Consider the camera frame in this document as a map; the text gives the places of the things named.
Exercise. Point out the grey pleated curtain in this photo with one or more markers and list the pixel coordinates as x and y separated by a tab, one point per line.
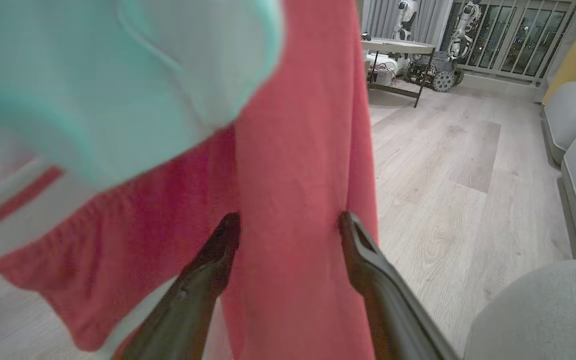
428	20

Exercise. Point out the small black object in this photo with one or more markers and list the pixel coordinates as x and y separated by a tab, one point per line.
366	36

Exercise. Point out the pale mint white cloth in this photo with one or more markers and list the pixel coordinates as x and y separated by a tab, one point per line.
93	75

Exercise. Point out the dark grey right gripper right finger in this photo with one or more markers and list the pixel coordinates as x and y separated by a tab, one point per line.
393	305

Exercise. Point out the white humanoid robot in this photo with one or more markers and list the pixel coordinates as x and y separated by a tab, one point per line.
407	15
463	30

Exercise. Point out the round white table, black legs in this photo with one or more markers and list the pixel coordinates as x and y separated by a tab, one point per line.
398	46

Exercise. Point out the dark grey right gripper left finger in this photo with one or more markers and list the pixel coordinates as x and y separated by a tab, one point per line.
183	310

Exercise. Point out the red garment with white trim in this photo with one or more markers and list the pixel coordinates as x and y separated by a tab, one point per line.
293	150

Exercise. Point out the grey fabric seat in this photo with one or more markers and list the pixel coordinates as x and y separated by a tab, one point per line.
538	315

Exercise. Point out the white machine under table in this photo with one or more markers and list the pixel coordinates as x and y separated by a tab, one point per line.
383	65

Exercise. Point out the white balcony railing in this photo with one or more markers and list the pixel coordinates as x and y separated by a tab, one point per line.
518	40

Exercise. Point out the wheeled robot base with electronics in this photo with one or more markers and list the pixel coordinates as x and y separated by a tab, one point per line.
440	80

